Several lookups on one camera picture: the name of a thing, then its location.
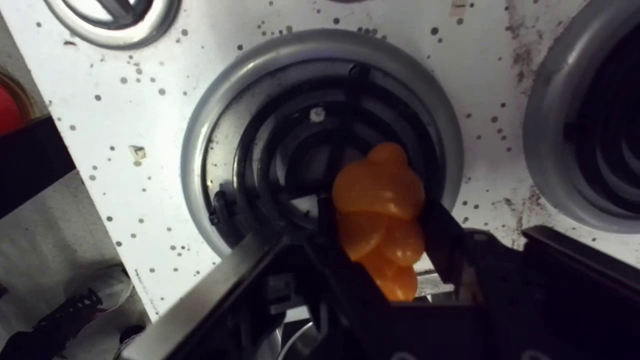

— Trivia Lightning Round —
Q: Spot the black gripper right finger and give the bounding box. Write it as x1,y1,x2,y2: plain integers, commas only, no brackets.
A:
419,199,640,360

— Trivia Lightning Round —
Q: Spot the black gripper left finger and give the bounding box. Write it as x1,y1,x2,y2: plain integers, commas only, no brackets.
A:
122,234,347,360

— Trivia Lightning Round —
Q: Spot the orange toy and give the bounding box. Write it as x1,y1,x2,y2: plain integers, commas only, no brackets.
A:
331,142,425,301

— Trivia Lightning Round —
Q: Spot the white speckled toy stove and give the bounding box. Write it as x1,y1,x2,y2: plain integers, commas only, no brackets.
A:
0,0,640,321

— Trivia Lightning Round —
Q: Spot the front left coil burner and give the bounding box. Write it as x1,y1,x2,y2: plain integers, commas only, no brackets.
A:
180,30,464,256

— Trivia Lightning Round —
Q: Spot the coil burner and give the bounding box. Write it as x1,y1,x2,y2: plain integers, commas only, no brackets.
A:
523,0,640,234
180,30,464,256
43,0,181,50

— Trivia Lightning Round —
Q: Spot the front right coil burner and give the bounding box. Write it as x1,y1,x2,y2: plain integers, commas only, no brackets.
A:
523,0,640,234

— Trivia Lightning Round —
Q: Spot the back right coil burner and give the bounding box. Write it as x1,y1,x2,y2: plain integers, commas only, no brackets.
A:
43,0,181,50

